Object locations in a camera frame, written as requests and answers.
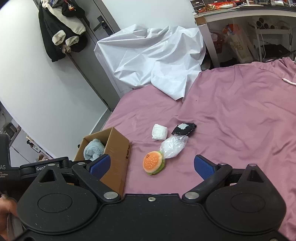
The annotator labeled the black white hanging jacket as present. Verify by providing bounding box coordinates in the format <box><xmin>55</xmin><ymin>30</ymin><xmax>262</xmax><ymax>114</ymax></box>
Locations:
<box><xmin>38</xmin><ymin>1</ymin><xmax>88</xmax><ymax>62</ymax></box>

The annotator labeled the hamburger plush toy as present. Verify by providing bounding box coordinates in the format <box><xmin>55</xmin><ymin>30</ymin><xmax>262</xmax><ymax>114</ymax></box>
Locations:
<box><xmin>142</xmin><ymin>151</ymin><xmax>165</xmax><ymax>175</ymax></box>

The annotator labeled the black white fabric pouch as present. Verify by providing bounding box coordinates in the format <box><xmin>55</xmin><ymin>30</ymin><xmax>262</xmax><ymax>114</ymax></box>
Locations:
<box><xmin>171</xmin><ymin>123</ymin><xmax>197</xmax><ymax>136</ymax></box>

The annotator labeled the beige tote bag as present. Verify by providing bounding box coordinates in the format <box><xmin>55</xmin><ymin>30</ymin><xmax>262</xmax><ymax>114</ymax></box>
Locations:
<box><xmin>222</xmin><ymin>24</ymin><xmax>258</xmax><ymax>64</ymax></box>

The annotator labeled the person's left hand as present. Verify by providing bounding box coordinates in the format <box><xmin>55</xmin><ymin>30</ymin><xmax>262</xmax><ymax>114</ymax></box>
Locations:
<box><xmin>0</xmin><ymin>197</ymin><xmax>18</xmax><ymax>240</ymax></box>

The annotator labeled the white crumpled sheet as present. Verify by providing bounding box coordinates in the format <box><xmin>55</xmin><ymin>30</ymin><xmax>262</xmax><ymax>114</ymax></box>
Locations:
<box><xmin>99</xmin><ymin>25</ymin><xmax>206</xmax><ymax>100</ymax></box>

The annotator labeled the grey door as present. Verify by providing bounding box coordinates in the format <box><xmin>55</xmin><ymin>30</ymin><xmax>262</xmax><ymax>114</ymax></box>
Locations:
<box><xmin>69</xmin><ymin>0</ymin><xmax>122</xmax><ymax>111</ymax></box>

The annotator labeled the cardboard box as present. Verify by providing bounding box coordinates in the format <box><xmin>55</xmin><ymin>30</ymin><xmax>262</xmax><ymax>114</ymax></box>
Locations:
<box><xmin>74</xmin><ymin>128</ymin><xmax>131</xmax><ymax>195</ymax></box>

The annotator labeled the white cloth bundle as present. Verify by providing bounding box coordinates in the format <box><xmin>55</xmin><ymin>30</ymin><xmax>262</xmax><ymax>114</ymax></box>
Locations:
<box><xmin>152</xmin><ymin>123</ymin><xmax>168</xmax><ymax>141</ymax></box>

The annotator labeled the blue fluffy plush toy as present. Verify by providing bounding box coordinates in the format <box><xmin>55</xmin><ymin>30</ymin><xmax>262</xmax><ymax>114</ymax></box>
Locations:
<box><xmin>83</xmin><ymin>138</ymin><xmax>105</xmax><ymax>161</ymax></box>

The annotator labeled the clear plastic bag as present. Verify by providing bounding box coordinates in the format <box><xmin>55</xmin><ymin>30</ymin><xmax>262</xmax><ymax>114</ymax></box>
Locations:
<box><xmin>159</xmin><ymin>136</ymin><xmax>189</xmax><ymax>159</ymax></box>

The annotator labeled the white desk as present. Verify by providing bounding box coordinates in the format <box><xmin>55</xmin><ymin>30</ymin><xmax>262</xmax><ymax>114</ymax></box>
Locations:
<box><xmin>194</xmin><ymin>4</ymin><xmax>295</xmax><ymax>68</ymax></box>

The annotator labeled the pink bed sheet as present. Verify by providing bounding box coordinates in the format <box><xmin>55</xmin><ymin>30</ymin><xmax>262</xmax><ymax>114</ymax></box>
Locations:
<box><xmin>105</xmin><ymin>58</ymin><xmax>295</xmax><ymax>240</ymax></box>

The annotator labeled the black door handle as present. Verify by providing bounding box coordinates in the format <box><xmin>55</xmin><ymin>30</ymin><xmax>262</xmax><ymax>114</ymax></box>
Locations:
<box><xmin>93</xmin><ymin>16</ymin><xmax>108</xmax><ymax>32</ymax></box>

